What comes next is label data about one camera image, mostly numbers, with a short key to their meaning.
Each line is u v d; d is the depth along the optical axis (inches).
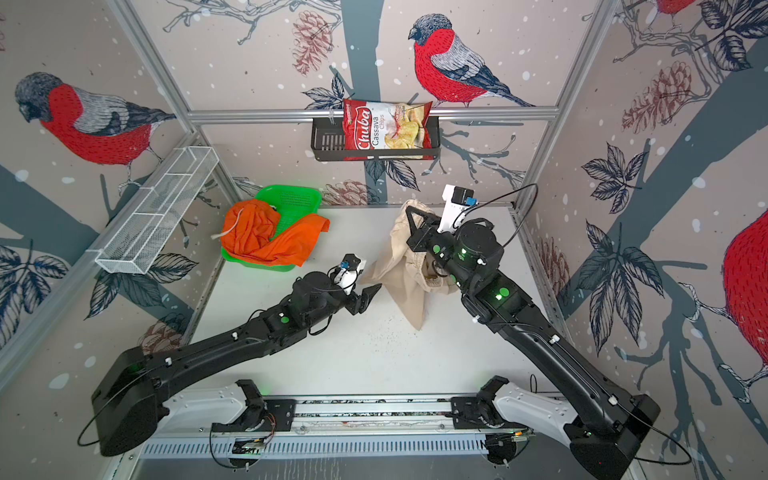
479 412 26.2
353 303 26.4
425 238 20.7
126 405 15.7
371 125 34.6
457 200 20.6
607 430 14.5
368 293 26.9
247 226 39.6
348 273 25.0
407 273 27.7
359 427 28.7
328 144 37.2
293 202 47.9
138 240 28.1
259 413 26.0
